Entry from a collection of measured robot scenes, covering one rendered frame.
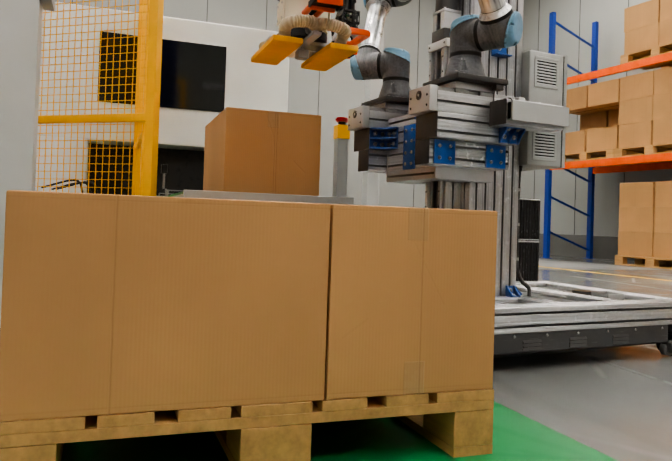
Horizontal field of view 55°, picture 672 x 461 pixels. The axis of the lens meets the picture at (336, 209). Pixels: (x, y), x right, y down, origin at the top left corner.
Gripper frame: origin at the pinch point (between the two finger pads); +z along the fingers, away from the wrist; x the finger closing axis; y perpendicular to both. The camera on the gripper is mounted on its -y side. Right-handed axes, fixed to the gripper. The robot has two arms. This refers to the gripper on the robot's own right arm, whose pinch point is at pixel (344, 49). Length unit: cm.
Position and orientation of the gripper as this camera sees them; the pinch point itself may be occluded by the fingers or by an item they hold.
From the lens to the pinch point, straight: 268.2
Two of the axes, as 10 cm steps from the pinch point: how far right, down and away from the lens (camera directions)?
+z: -0.3, 10.0, -0.3
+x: 9.4, 0.4, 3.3
